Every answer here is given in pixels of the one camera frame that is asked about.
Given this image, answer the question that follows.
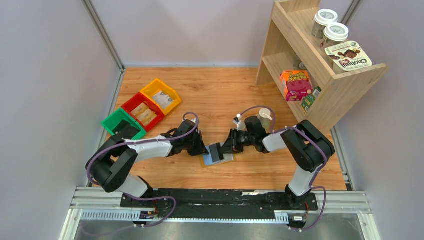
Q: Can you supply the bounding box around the black VIP card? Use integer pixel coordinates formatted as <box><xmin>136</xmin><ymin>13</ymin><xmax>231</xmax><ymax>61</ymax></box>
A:
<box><xmin>209</xmin><ymin>143</ymin><xmax>225</xmax><ymax>164</ymax></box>

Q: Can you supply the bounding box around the yellow leather card holder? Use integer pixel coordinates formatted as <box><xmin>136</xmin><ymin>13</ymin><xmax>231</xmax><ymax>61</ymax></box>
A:
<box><xmin>200</xmin><ymin>142</ymin><xmax>236</xmax><ymax>168</ymax></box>

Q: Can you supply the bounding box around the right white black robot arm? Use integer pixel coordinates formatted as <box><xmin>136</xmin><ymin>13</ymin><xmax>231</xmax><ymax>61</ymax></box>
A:
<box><xmin>217</xmin><ymin>116</ymin><xmax>336</xmax><ymax>200</ymax></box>

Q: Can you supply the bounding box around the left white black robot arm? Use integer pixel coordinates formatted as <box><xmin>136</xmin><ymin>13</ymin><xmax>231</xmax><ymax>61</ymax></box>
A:
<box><xmin>85</xmin><ymin>119</ymin><xmax>209</xmax><ymax>198</ymax></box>

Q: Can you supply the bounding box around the clear bottle white cap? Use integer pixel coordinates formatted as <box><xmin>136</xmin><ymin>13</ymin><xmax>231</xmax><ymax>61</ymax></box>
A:
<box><xmin>257</xmin><ymin>108</ymin><xmax>273</xmax><ymax>132</ymax></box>

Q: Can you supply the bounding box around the packet in red bin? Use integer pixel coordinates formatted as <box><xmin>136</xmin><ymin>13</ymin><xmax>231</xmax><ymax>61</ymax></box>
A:
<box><xmin>131</xmin><ymin>103</ymin><xmax>157</xmax><ymax>126</ymax></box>

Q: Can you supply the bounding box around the packet in yellow bin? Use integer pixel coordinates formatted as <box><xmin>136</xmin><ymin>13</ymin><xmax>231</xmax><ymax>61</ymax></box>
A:
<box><xmin>151</xmin><ymin>90</ymin><xmax>174</xmax><ymax>110</ymax></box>

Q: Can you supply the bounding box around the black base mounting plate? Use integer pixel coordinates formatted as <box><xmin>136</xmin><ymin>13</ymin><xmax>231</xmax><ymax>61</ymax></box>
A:
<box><xmin>119</xmin><ymin>187</ymin><xmax>319</xmax><ymax>221</ymax></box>

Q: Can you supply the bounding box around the black item in green bin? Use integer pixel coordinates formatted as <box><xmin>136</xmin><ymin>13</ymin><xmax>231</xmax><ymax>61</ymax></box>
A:
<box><xmin>113</xmin><ymin>120</ymin><xmax>140</xmax><ymax>140</ymax></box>

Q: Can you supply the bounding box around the small green box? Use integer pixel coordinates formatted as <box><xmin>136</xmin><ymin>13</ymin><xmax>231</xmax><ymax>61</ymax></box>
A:
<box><xmin>301</xmin><ymin>86</ymin><xmax>322</xmax><ymax>113</ymax></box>

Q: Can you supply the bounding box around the red plastic bin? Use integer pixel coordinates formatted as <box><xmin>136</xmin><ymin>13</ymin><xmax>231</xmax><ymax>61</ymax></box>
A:
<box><xmin>121</xmin><ymin>92</ymin><xmax>165</xmax><ymax>132</ymax></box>

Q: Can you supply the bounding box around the Scrub Mommy sponge box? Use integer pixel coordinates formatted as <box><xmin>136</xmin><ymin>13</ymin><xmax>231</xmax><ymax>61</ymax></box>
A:
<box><xmin>280</xmin><ymin>70</ymin><xmax>313</xmax><ymax>102</ymax></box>

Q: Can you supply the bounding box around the green plastic bin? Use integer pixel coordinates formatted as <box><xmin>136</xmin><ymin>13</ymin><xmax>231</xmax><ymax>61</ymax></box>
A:
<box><xmin>101</xmin><ymin>108</ymin><xmax>147</xmax><ymax>140</ymax></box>

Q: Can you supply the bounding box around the jar on lower shelf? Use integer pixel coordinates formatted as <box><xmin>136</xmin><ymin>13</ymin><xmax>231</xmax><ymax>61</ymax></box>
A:
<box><xmin>293</xmin><ymin>54</ymin><xmax>307</xmax><ymax>71</ymax></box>

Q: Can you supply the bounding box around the wooden shelf unit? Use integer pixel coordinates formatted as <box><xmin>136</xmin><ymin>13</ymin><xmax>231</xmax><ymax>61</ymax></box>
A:
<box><xmin>255</xmin><ymin>0</ymin><xmax>388</xmax><ymax>134</ymax></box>

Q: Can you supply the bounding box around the Chobani yogurt cup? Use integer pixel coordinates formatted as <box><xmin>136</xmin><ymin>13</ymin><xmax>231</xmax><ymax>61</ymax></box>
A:
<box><xmin>325</xmin><ymin>40</ymin><xmax>373</xmax><ymax>74</ymax></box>

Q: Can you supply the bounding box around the front white lidded cup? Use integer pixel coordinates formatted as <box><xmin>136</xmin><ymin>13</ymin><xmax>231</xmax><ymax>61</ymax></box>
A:
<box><xmin>320</xmin><ymin>22</ymin><xmax>349</xmax><ymax>49</ymax></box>

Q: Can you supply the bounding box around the white lidded cup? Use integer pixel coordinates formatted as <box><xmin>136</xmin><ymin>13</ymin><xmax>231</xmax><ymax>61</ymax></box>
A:
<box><xmin>320</xmin><ymin>22</ymin><xmax>349</xmax><ymax>49</ymax></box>
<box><xmin>311</xmin><ymin>9</ymin><xmax>338</xmax><ymax>39</ymax></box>

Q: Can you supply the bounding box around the rear white lidded cup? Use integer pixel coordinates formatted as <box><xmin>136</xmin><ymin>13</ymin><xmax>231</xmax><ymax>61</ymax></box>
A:
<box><xmin>311</xmin><ymin>9</ymin><xmax>338</xmax><ymax>39</ymax></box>

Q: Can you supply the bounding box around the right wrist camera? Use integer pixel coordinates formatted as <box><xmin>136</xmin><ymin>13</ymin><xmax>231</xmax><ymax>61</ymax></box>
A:
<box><xmin>233</xmin><ymin>113</ymin><xmax>246</xmax><ymax>131</ymax></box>

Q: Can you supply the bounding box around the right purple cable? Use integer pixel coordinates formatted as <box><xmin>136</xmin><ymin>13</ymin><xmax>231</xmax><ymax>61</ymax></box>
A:
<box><xmin>239</xmin><ymin>105</ymin><xmax>329</xmax><ymax>232</ymax></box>

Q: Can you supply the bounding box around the aluminium frame rail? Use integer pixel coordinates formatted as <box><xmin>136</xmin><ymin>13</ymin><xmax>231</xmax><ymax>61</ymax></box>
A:
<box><xmin>59</xmin><ymin>187</ymin><xmax>380</xmax><ymax>240</ymax></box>

